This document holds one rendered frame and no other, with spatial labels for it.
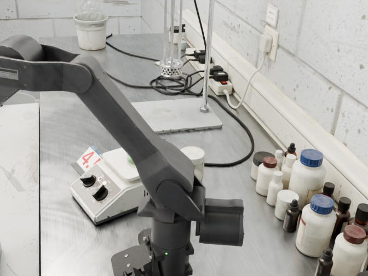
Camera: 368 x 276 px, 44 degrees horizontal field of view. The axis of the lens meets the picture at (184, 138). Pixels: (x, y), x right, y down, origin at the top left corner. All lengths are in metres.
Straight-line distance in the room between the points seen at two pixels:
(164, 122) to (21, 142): 0.40
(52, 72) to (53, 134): 0.75
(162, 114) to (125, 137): 0.79
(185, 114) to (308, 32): 0.43
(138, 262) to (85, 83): 0.28
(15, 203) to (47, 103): 0.51
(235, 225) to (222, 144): 0.64
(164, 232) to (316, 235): 0.36
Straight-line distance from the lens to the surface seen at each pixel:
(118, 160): 0.99
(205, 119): 1.35
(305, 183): 1.00
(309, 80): 1.20
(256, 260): 0.90
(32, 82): 0.56
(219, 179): 1.10
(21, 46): 0.58
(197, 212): 0.60
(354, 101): 1.06
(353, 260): 0.87
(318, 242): 0.91
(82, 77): 0.55
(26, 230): 0.97
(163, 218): 0.62
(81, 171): 1.12
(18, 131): 1.33
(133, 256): 0.69
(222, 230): 0.63
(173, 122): 1.32
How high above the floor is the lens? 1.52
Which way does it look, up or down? 29 degrees down
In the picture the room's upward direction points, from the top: 3 degrees clockwise
